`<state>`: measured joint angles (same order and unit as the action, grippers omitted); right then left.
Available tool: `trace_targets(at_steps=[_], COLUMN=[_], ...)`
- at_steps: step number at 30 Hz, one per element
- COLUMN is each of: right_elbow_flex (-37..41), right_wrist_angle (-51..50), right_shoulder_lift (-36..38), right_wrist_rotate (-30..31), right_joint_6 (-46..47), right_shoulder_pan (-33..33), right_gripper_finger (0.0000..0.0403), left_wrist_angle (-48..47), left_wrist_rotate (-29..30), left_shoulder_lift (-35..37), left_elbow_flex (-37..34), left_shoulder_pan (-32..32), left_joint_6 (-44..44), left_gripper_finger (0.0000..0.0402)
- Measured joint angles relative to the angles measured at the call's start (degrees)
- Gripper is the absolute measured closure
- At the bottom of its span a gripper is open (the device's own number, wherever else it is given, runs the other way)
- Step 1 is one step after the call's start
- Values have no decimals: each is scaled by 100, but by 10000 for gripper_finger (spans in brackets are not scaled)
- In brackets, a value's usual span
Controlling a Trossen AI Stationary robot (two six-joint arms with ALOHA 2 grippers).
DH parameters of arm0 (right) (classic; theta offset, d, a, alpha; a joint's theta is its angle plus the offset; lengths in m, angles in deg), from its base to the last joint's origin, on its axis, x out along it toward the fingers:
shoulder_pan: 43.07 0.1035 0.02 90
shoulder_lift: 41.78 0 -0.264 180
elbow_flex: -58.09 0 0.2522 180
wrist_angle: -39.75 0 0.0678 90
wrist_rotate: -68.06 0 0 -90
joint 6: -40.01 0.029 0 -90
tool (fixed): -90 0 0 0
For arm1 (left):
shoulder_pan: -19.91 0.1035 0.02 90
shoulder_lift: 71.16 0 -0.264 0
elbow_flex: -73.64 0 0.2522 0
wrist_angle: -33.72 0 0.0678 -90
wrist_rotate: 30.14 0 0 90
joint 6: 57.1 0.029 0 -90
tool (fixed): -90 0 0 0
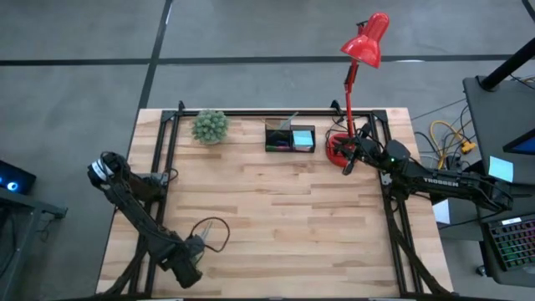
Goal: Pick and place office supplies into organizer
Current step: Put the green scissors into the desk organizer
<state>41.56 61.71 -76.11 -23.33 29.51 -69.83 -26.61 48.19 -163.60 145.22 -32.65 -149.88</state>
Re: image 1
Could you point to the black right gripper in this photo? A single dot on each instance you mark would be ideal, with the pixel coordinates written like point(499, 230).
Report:
point(370, 150)

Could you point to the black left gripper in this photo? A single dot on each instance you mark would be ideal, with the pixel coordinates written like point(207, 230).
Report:
point(188, 273)

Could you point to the blue sticky note pad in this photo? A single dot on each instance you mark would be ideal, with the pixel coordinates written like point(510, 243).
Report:
point(302, 139)

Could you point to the pink eraser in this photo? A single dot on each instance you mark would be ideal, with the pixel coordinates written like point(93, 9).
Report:
point(284, 148)

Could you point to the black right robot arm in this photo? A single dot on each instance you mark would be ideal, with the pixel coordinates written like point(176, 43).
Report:
point(443, 182)

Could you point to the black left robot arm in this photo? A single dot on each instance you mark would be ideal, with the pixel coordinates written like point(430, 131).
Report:
point(138, 217)

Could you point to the black mesh desk organizer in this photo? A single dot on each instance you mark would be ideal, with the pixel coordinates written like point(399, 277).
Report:
point(278, 138)

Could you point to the red desk lamp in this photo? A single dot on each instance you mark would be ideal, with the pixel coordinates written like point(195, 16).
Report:
point(367, 42)

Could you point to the white paper sheet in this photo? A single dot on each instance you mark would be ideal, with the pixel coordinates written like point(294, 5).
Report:
point(441, 213)

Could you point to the green potted succulent plant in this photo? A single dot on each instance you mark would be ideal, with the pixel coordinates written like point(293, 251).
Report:
point(211, 126)

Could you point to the grey side desk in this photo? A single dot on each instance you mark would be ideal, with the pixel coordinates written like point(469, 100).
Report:
point(493, 125)

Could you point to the light blue paper note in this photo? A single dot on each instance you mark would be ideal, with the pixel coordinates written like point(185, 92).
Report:
point(500, 169)

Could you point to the monitor with blue screen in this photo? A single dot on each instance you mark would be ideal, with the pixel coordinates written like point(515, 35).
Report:
point(524, 145)

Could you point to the black monitor pole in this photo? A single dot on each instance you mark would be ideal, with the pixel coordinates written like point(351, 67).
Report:
point(507, 64)

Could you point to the grey equipment stand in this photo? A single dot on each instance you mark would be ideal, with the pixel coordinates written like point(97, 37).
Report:
point(16, 217)

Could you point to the computer with blue light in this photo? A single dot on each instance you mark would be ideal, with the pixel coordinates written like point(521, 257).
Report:
point(16, 180)

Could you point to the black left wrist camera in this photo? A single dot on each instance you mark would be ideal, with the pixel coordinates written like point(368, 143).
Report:
point(195, 246)

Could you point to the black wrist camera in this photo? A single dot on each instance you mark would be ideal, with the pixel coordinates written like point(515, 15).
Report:
point(195, 246)
point(397, 150)

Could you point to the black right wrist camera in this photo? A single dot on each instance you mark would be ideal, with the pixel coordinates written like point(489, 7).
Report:
point(397, 150)

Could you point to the black aluminium table frame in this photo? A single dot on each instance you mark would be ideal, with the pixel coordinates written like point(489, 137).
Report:
point(251, 113)

